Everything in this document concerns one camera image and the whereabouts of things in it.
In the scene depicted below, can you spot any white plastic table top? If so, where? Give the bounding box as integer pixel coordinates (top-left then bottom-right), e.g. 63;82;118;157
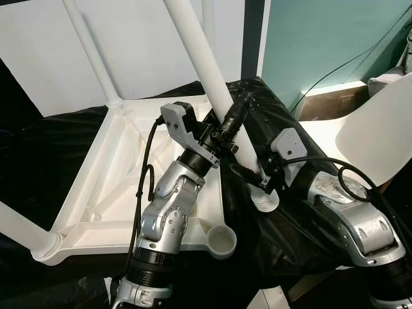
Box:
32;97;239;266

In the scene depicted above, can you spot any black plastic cover sheet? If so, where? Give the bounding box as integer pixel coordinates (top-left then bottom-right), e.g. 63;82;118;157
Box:
0;76;412;309

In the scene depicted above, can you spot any large white board panel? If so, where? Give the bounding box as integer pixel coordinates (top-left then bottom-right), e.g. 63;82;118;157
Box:
0;0;244;118

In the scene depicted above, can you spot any brown box with white rim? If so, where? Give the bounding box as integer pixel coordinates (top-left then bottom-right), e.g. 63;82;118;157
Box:
297;80;371;122

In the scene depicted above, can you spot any white plastic shell chair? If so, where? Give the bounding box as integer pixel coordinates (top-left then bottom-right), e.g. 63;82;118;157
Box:
297;72;412;191

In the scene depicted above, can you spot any light grey cushion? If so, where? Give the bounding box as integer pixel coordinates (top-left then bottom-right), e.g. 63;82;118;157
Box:
368;72;406;97

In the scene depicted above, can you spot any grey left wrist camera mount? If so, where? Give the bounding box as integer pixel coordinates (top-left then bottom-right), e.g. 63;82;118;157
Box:
160;101;223;169

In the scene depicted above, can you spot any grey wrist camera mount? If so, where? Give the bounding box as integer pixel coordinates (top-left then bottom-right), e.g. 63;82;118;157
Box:
270;127;308;181
160;101;223;169

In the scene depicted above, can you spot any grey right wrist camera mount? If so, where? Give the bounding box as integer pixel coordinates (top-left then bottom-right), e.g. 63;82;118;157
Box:
270;127;308;181

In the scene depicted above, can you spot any thin black wall cable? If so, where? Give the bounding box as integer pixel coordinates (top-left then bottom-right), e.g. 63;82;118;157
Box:
293;6;412;117

